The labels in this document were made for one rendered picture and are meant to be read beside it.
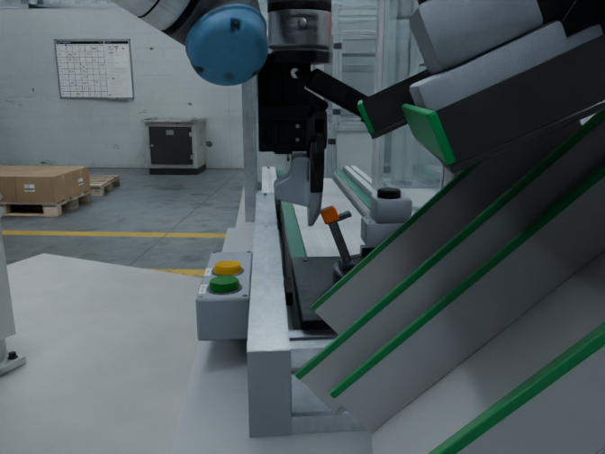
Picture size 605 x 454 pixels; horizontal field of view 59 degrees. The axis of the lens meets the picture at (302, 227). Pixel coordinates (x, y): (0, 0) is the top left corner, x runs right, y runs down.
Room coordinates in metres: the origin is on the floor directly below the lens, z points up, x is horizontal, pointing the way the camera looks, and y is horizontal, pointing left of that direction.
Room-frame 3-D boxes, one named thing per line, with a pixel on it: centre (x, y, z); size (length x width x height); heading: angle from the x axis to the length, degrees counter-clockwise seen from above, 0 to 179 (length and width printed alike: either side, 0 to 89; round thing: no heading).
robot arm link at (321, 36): (0.67, 0.00, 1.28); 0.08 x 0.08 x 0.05
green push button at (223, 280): (0.68, 0.10, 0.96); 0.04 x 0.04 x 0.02
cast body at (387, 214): (0.68, -0.12, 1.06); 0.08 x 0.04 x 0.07; 93
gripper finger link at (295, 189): (0.66, 0.01, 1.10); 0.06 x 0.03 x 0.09; 94
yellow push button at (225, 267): (0.75, 0.11, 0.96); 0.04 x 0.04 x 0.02
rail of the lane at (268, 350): (0.95, 0.06, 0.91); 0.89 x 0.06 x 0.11; 4
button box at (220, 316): (0.75, 0.11, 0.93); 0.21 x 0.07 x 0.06; 4
